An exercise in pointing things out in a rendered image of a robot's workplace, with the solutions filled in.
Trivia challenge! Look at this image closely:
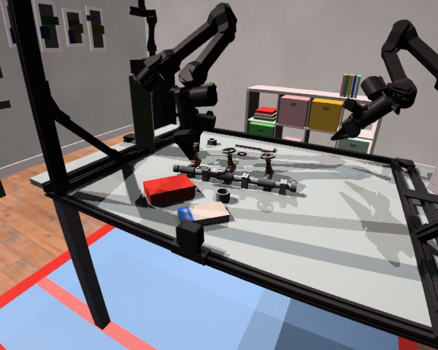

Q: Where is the red rectangular block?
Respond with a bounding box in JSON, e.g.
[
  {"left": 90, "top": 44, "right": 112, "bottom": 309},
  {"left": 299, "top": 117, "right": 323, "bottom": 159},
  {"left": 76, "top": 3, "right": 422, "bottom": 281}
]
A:
[{"left": 143, "top": 174, "right": 196, "bottom": 205}]

